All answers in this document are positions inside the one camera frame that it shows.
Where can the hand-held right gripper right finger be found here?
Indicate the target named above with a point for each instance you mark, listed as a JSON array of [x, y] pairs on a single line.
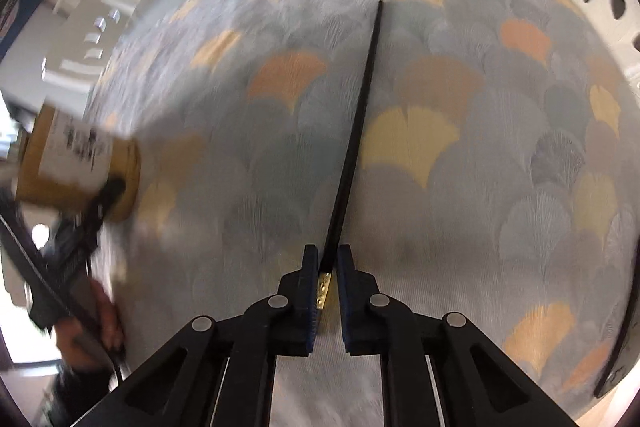
[[346, 302]]

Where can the blue cloth cover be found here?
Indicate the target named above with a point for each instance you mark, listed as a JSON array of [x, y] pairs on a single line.
[[25, 7]]

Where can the fan-pattern tablecloth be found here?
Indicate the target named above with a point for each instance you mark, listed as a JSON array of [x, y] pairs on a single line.
[[450, 232]]

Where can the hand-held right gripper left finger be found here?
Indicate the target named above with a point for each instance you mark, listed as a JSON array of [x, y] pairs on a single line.
[[310, 302]]

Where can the person's left hand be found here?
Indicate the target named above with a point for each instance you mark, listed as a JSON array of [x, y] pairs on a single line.
[[95, 332]]

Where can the bamboo utensil holder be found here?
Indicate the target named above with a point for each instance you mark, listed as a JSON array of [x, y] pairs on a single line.
[[35, 177]]

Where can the black chopstick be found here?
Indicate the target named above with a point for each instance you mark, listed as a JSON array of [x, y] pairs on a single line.
[[360, 117]]

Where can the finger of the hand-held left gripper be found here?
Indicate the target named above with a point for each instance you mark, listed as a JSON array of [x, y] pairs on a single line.
[[107, 199]]

